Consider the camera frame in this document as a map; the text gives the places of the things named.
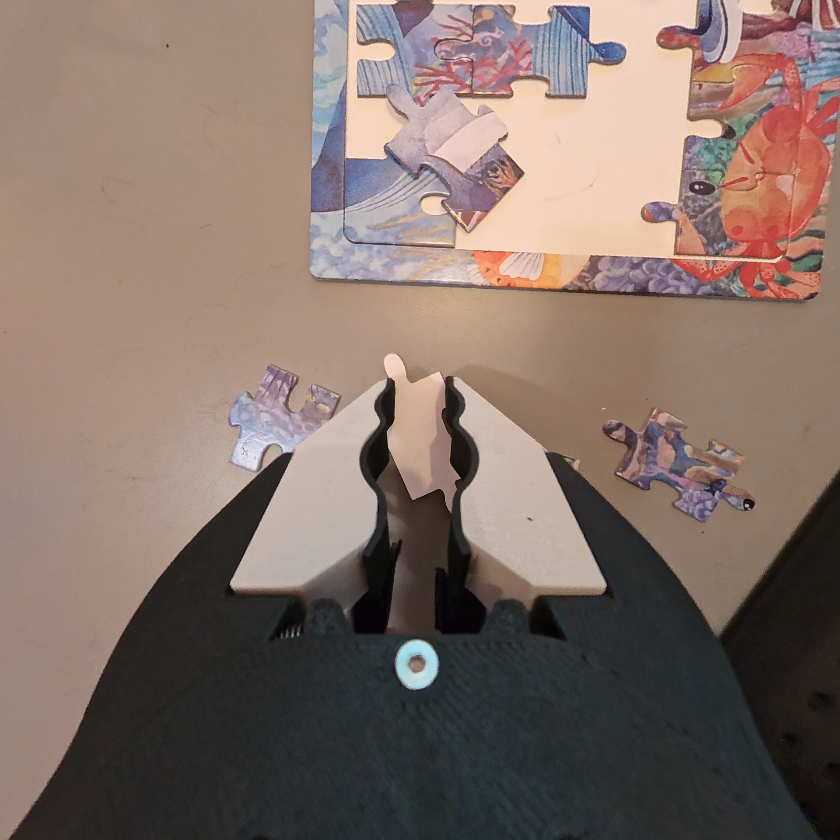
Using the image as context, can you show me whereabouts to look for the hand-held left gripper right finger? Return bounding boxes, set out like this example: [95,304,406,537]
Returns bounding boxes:
[436,377,609,634]

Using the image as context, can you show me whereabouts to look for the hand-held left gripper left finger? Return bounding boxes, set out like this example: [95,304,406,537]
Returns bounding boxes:
[228,379,398,634]

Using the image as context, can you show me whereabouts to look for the orange pufferfish puzzle piece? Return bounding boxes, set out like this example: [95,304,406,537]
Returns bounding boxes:
[382,354,462,501]

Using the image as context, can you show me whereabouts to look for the ocean print puzzle board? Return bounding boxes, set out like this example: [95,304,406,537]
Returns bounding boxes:
[308,0,824,301]

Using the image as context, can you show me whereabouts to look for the grey blue red-striped puzzle piece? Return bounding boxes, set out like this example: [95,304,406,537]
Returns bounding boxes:
[384,82,526,234]

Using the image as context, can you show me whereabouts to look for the few scattered puzzle pieces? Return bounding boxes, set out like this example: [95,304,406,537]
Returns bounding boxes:
[227,364,342,473]

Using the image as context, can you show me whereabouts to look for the black perforated pad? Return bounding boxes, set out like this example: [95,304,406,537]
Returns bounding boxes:
[718,469,840,840]

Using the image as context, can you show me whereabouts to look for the group of assembled puzzle pieces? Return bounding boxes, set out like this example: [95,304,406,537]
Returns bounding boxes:
[344,0,824,265]

